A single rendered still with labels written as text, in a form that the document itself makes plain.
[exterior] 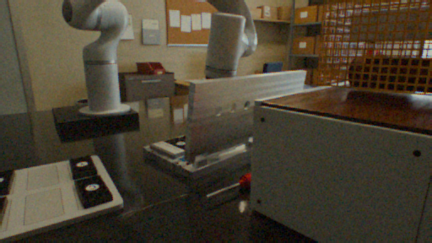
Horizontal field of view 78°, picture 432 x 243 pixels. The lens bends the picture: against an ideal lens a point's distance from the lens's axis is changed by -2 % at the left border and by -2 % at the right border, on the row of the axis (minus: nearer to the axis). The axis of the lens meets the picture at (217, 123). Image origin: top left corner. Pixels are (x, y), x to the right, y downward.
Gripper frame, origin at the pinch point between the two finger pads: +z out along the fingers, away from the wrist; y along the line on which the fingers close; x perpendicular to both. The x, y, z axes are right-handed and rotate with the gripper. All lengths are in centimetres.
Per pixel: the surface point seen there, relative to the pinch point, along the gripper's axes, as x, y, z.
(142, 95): -218, -106, 77
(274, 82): 11.2, -9.3, -16.8
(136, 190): 9.1, 28.8, 3.1
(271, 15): -227, -340, -30
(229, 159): 13.4, 6.4, 0.6
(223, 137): 11.8, 8.1, -5.1
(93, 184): 4.5, 35.5, 1.9
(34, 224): 9.0, 46.5, 2.1
